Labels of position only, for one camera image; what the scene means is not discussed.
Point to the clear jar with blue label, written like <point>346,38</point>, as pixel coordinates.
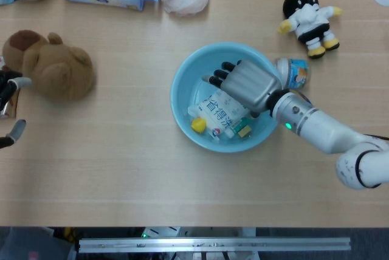
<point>294,73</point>

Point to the brown capybara plush toy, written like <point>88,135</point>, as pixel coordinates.
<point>54,65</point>

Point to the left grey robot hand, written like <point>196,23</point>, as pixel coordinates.
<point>9,85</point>

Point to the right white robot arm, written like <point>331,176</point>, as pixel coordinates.
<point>322,132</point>

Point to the small yellow rubber duck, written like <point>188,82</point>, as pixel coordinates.
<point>198,125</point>

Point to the green white glue stick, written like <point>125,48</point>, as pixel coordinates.
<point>231,131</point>

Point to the small yellow block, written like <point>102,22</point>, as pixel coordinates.
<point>244,131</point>

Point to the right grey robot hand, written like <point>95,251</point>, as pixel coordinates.
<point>249,84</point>

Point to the gold red snack packet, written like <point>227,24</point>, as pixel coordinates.
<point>10,108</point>

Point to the light blue plastic bowl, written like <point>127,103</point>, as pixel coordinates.
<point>197,65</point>

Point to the black-headed plush doll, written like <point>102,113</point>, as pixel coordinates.
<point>310,20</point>

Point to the aluminium rail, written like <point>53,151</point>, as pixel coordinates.
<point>212,244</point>

